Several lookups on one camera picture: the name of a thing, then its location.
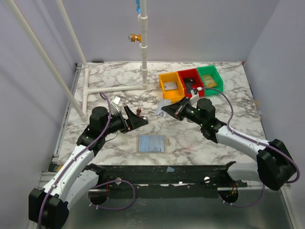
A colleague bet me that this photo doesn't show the brown metal pipe fitting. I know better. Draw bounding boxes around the brown metal pipe fitting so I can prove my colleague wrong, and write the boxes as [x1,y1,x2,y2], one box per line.
[136,108,148,121]

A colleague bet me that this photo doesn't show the white PVC pipe frame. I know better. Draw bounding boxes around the white PVC pipe frame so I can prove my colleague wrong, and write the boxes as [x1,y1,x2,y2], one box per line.
[4,0,148,122]

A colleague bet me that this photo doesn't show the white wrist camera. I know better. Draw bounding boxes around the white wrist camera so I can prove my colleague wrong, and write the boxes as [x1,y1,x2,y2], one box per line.
[110,96,121,115]
[190,87,203,104]

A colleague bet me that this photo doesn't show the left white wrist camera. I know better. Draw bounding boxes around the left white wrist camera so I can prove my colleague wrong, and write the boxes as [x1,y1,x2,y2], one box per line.
[110,96,121,115]

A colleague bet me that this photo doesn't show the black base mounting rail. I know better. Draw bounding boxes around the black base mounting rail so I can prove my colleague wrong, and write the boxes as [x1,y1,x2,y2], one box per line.
[87,163,247,199]

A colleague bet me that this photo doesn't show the orange camera on pole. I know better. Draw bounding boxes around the orange camera on pole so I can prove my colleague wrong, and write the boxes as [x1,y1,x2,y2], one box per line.
[129,34,142,43]

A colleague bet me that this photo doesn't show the yellow plastic bin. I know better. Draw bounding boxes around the yellow plastic bin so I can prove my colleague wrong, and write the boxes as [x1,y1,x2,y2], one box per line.
[159,72,184,103]

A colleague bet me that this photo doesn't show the black card in red bin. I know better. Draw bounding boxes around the black card in red bin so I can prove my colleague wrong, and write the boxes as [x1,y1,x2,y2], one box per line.
[183,77,195,85]

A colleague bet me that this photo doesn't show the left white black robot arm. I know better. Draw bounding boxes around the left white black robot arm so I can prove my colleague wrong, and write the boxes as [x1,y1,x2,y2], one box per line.
[28,106,148,229]

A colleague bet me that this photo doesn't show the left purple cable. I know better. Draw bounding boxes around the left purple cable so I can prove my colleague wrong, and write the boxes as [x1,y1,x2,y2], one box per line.
[37,92,136,229]

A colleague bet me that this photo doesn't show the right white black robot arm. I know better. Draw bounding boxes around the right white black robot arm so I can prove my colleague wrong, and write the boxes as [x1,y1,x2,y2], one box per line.
[162,97,298,190]

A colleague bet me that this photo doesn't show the gold card in green bin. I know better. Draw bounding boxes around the gold card in green bin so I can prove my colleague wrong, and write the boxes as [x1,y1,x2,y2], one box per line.
[203,74,217,88]

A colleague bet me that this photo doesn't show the red plastic bin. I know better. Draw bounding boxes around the red plastic bin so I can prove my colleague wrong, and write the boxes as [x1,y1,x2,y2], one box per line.
[178,68,204,98]

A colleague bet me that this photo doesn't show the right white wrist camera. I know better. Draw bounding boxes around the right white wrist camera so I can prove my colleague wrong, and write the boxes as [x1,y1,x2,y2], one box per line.
[190,87,203,104]

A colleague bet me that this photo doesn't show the beige card holder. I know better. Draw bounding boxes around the beige card holder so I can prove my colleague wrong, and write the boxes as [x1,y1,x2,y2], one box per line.
[136,135,169,154]

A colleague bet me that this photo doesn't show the white VIP card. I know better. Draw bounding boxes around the white VIP card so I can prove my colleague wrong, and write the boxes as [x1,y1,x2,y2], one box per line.
[163,82,178,91]

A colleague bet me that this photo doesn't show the green plastic bin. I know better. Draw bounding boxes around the green plastic bin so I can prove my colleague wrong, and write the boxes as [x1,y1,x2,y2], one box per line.
[196,65,224,97]

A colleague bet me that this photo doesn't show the blue sticker on rail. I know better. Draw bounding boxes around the blue sticker on rail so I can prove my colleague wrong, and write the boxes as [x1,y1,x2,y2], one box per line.
[166,167,175,172]

